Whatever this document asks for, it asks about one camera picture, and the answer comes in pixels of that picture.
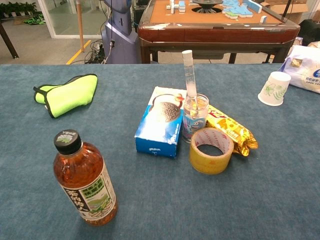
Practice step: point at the clear plastic tube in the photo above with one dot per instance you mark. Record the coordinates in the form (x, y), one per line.
(188, 71)

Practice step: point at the blue cookie box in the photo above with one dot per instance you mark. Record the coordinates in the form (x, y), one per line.
(160, 127)

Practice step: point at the clear jar with cartoon label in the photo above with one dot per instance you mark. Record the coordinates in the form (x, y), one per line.
(195, 126)

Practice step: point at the yellow tape roll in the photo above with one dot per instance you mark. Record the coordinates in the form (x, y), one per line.
(201, 163)

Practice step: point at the gold snack packet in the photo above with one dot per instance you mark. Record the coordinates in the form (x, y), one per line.
(233, 127)

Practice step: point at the green microfibre cloth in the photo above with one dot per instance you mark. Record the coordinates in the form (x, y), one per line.
(72, 96)

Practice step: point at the brown tea bottle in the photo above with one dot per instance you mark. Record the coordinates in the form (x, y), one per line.
(82, 180)

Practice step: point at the brown mahjong table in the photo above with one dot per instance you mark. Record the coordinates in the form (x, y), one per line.
(215, 32)

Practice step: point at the stacked white mahjong tiles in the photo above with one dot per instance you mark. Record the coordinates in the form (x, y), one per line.
(176, 7)

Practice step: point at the white paper cup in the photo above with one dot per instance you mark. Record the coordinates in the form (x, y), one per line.
(273, 88)

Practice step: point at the wooden pole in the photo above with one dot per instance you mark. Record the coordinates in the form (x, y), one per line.
(80, 27)

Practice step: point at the black table centre hub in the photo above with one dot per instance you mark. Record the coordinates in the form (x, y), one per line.
(206, 5)

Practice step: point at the pile of mahjong tiles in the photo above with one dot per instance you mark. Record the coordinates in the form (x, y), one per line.
(237, 8)

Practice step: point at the single white-blue mahjong tile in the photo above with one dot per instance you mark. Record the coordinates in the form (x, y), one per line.
(264, 19)

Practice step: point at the white tissue pack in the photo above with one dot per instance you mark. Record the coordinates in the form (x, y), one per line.
(303, 67)

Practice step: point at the green item on floor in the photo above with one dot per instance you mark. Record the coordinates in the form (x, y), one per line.
(35, 19)

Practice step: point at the dark furniture leg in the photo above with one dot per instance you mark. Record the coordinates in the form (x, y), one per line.
(8, 42)

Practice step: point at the cardboard box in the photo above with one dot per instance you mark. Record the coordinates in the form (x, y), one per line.
(292, 7)

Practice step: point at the black bag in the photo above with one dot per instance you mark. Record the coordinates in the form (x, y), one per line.
(310, 31)

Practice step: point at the potted green plants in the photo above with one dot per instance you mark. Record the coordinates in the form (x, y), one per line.
(17, 8)

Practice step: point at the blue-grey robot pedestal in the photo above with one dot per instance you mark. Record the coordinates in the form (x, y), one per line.
(120, 37)

